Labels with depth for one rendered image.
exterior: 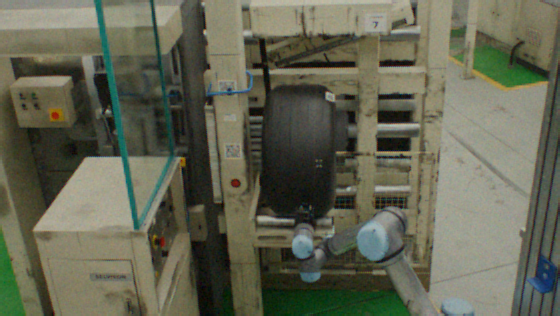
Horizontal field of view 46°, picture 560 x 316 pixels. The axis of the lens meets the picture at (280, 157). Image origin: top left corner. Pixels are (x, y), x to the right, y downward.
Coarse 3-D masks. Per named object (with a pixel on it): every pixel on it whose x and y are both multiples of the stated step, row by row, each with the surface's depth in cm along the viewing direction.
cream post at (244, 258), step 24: (216, 0) 253; (240, 0) 263; (216, 24) 258; (240, 24) 263; (216, 48) 262; (240, 48) 263; (216, 72) 267; (240, 72) 266; (216, 96) 272; (240, 96) 271; (216, 120) 277; (240, 120) 276; (240, 168) 287; (240, 192) 293; (240, 216) 298; (240, 240) 305; (240, 264) 311; (240, 288) 318; (240, 312) 325
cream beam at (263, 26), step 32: (256, 0) 288; (288, 0) 285; (320, 0) 283; (352, 0) 281; (384, 0) 278; (256, 32) 285; (288, 32) 284; (320, 32) 282; (352, 32) 281; (384, 32) 280
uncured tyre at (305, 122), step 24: (288, 96) 272; (312, 96) 271; (264, 120) 269; (288, 120) 264; (312, 120) 263; (264, 144) 265; (288, 144) 262; (312, 144) 261; (264, 168) 267; (288, 168) 262; (312, 168) 262; (264, 192) 273; (288, 192) 267; (312, 192) 266
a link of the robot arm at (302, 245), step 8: (296, 232) 248; (304, 232) 246; (296, 240) 241; (304, 240) 240; (312, 240) 246; (296, 248) 240; (304, 248) 240; (312, 248) 242; (296, 256) 246; (304, 256) 241
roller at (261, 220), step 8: (264, 216) 291; (272, 216) 291; (280, 216) 290; (288, 216) 290; (320, 216) 289; (328, 216) 289; (264, 224) 290; (272, 224) 290; (280, 224) 290; (288, 224) 289; (320, 224) 288; (328, 224) 288
